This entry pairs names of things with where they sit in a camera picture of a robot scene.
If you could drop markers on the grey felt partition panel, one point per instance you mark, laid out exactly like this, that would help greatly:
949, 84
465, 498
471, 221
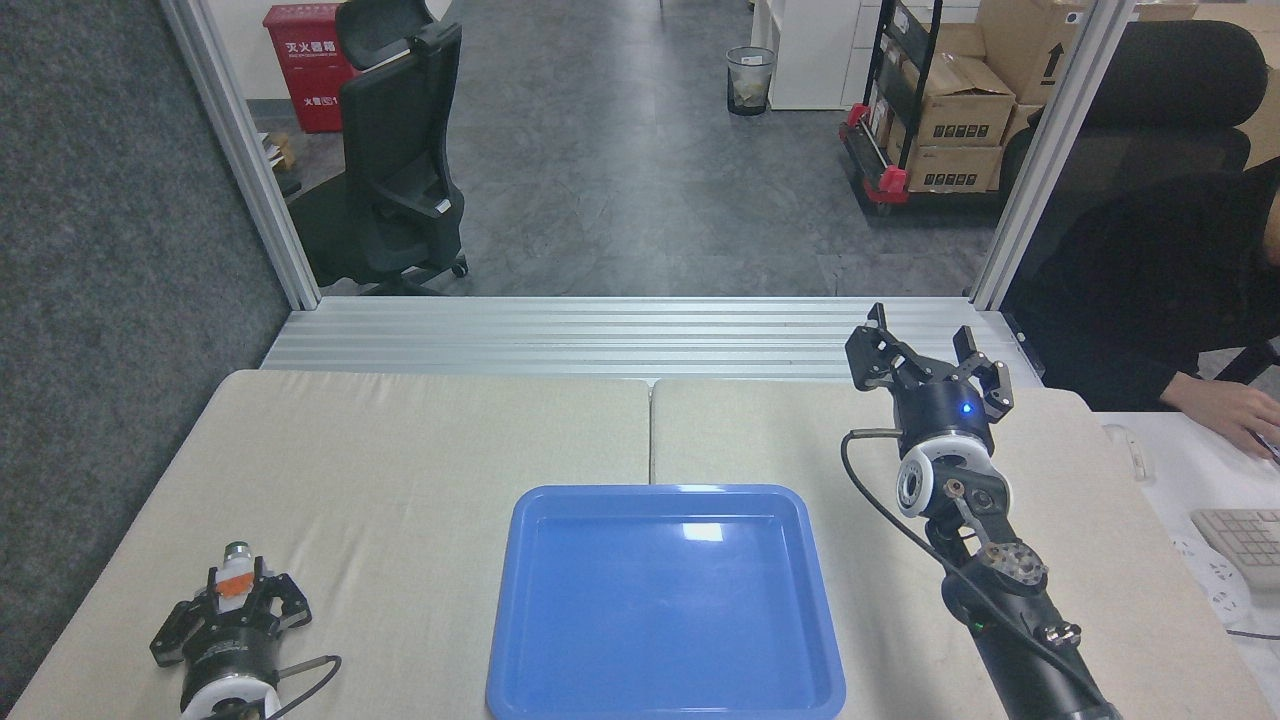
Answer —
100, 250

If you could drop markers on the cardboard box with black labels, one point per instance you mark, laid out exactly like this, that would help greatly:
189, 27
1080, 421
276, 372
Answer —
965, 105

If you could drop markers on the small white device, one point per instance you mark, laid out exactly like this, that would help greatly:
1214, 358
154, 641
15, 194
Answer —
1130, 450

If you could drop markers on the silver aluminium post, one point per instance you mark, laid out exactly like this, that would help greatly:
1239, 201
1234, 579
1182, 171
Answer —
245, 150
1050, 150

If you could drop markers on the white side table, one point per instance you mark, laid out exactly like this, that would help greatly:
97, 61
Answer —
1190, 480

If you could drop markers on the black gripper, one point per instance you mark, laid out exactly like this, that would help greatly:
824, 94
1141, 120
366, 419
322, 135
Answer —
232, 645
945, 412

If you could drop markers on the white power strip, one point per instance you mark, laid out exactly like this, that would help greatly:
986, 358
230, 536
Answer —
1215, 585

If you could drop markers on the black padded office chair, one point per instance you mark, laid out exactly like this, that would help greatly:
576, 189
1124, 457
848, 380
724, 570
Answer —
1170, 90

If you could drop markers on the flat cardboard box with labels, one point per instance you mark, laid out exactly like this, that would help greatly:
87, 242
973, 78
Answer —
955, 168

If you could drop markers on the blue plastic tray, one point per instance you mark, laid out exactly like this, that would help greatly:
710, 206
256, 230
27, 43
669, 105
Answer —
665, 610

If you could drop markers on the silver aluminium rail platform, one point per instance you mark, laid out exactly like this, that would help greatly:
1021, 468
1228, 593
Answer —
640, 335

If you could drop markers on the person's hand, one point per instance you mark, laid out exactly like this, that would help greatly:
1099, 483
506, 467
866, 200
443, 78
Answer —
1235, 410

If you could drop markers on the large cardboard box with arrow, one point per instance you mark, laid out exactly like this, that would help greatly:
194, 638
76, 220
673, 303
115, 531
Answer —
1030, 45

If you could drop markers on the white cabinet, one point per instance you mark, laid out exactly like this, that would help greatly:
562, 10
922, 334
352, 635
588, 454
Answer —
810, 50

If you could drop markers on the beige table mat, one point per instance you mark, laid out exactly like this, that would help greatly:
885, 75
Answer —
780, 440
420, 520

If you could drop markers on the white orange switch part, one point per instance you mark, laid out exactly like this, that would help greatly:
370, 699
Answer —
236, 580

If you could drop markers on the black mesh office chair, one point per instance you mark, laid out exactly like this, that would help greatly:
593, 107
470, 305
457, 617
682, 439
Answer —
400, 150

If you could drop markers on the black red storage cart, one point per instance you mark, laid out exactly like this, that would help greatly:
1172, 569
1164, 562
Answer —
885, 185

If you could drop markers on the person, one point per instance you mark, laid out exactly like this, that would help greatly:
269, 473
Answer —
1130, 280

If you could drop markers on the red fire extinguisher box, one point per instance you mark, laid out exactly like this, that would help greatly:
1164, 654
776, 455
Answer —
305, 70

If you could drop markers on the white keyboard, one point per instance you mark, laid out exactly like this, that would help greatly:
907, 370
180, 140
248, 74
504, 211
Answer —
1245, 540

